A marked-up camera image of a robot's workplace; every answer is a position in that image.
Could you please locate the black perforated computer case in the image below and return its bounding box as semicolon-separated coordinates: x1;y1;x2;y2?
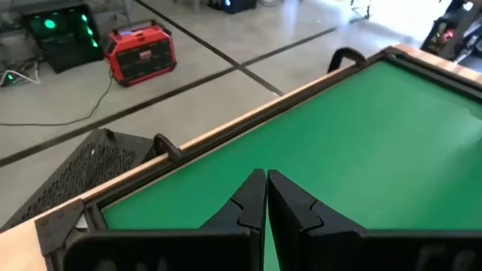
0;127;159;233

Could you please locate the black clamp hook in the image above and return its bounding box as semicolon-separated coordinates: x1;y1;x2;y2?
326;47;368;75
152;132;184;163

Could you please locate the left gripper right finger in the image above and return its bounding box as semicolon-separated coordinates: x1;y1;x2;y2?
267;169;482;271

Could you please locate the red and black box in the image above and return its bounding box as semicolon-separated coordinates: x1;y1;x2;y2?
103;19;178;88

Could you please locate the black computer with green lights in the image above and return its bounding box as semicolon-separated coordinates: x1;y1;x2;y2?
18;2;105;75

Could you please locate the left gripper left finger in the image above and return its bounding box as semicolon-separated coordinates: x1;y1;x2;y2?
62;168;268;271

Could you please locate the black equipment cart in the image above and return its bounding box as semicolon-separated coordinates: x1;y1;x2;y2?
420;0;482;64

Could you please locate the black computer with blue light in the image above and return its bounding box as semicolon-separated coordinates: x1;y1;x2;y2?
206;0;259;15

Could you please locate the green table mat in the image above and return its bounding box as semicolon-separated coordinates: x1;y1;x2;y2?
99;59;482;271

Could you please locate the long black floor cable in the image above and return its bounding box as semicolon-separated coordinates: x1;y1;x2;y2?
0;69;114;127

